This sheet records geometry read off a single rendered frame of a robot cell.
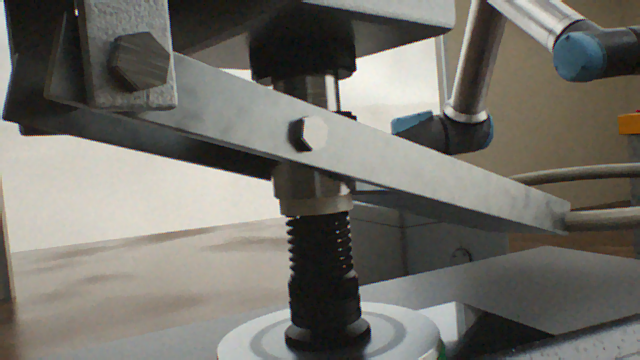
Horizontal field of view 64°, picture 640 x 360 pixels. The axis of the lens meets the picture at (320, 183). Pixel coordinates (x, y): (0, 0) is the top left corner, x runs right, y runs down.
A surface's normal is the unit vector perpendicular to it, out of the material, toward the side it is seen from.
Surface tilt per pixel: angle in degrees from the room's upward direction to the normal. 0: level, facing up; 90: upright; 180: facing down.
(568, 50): 97
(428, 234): 90
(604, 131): 90
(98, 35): 90
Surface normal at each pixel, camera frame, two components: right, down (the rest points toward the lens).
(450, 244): 0.36, 0.02
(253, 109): 0.67, -0.02
